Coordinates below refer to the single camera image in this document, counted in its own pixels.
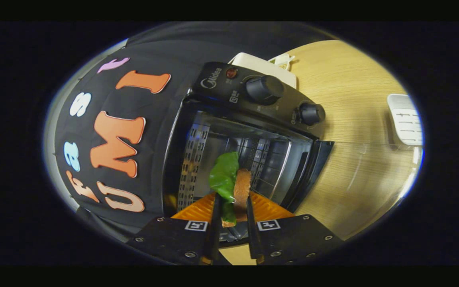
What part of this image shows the white pop-up toaster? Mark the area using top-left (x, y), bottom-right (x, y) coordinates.
top-left (229, 52), bottom-right (298, 89)

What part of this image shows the black toaster oven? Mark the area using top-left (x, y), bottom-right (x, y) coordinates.
top-left (162, 61), bottom-right (422, 240)

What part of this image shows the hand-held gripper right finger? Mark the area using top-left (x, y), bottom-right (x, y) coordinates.
top-left (246, 191), bottom-right (345, 265)

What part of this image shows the small white tray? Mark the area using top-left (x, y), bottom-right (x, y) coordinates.
top-left (387, 94), bottom-right (424, 147)

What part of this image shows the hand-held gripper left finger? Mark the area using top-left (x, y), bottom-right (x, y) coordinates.
top-left (127, 193), bottom-right (232, 266)

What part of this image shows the bread slice with lettuce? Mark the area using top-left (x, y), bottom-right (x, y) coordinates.
top-left (208, 151), bottom-right (253, 228)

